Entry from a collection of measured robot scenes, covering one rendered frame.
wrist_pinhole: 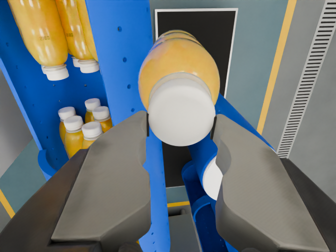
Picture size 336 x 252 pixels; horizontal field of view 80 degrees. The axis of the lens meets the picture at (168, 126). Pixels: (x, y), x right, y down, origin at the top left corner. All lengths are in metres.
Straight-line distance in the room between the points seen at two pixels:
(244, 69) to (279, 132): 0.79
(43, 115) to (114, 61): 0.29
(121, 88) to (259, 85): 1.63
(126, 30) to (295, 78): 1.82
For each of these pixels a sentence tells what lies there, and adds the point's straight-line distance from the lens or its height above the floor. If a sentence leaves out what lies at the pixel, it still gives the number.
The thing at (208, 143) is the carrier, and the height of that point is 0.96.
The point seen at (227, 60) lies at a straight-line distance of 1.53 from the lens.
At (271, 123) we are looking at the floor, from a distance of 2.14.
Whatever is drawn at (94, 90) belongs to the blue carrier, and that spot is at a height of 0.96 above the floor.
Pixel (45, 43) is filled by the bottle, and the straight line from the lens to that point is 0.43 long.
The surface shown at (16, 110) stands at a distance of 0.90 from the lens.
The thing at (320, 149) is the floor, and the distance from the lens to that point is 2.72.
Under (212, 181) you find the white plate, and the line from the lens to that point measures 0.74.
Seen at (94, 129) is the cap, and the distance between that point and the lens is 0.43.
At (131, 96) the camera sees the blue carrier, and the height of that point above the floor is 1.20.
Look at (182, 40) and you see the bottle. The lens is 0.17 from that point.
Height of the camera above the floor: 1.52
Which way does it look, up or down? 59 degrees down
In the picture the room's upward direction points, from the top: 166 degrees clockwise
